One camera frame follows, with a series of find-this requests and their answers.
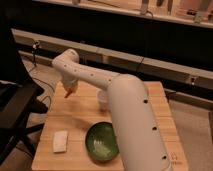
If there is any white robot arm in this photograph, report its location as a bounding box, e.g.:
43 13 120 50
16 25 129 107
52 49 173 171

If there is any green ceramic bowl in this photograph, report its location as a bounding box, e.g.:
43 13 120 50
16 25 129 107
85 122 119 162

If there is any black chair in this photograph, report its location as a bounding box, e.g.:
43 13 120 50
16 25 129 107
0 83 48 165

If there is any white sponge block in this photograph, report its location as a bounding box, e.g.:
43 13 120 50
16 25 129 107
53 130 68 153

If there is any black floor cable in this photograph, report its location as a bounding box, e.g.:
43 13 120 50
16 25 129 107
20 54 56 108

